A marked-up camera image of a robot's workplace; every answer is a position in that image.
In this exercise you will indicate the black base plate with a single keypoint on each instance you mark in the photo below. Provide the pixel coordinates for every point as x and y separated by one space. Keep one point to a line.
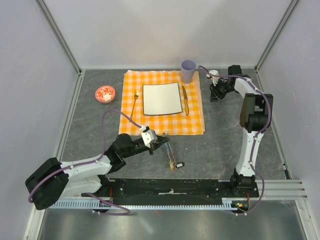
171 192

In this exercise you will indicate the red white patterned bowl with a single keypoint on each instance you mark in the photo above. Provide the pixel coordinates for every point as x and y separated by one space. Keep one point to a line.
105 94

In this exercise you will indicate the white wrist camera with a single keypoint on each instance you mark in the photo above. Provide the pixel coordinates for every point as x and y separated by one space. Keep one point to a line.
149 136
213 75

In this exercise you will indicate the gold fork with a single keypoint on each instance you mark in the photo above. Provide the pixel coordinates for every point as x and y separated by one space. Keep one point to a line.
135 97

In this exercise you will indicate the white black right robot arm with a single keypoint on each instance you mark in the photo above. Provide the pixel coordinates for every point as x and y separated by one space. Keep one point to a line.
255 117

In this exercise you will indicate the white square plate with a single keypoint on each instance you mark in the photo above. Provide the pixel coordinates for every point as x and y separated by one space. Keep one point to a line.
161 99

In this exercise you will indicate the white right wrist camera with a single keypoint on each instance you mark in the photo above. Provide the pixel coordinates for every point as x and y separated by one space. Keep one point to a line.
213 75

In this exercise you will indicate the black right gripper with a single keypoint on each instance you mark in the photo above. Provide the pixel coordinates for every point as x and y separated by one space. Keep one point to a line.
214 91

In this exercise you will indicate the orange white checkered cloth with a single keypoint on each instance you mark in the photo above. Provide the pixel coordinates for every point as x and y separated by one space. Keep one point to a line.
175 124

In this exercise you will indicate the gold knife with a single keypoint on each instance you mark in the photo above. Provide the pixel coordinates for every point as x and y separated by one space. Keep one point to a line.
185 101

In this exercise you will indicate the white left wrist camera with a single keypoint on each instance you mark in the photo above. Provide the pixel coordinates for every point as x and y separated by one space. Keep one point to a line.
149 136

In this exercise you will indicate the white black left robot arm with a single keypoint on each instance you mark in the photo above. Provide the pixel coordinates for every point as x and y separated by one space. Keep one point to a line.
55 180

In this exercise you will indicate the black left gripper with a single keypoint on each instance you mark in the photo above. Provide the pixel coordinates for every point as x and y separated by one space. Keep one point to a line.
160 141

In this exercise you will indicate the grey slotted cable duct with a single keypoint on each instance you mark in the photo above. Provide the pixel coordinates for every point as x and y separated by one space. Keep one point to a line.
94 204

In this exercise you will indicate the lilac plastic cup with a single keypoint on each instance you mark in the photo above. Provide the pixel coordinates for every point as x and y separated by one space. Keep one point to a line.
187 71

